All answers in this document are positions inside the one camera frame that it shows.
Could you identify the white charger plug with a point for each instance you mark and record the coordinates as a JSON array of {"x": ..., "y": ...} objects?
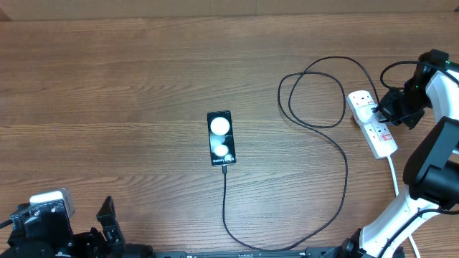
[{"x": 366, "y": 114}]

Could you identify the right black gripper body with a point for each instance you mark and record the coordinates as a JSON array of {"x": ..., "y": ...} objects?
[{"x": 407, "y": 107}]

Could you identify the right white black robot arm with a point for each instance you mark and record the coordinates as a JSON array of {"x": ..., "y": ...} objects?
[{"x": 430, "y": 177}]

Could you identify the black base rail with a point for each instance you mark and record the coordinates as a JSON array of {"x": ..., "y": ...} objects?
[{"x": 311, "y": 252}]

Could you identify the white power strip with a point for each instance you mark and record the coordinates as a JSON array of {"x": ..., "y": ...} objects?
[{"x": 377, "y": 134}]

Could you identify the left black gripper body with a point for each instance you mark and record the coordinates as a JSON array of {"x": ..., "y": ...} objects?
[{"x": 91, "y": 245}]

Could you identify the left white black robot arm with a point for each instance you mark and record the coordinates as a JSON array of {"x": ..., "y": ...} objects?
[{"x": 43, "y": 250}]

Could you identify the black Galaxy phone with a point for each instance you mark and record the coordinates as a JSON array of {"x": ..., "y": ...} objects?
[{"x": 221, "y": 138}]

